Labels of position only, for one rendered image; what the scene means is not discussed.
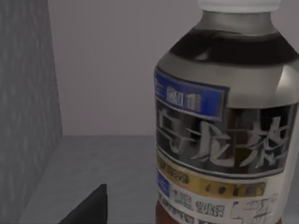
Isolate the dark tea bottle white cap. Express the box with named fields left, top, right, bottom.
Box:
left=154, top=0, right=299, bottom=224

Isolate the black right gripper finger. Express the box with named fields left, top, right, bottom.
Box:
left=57, top=183, right=108, bottom=224

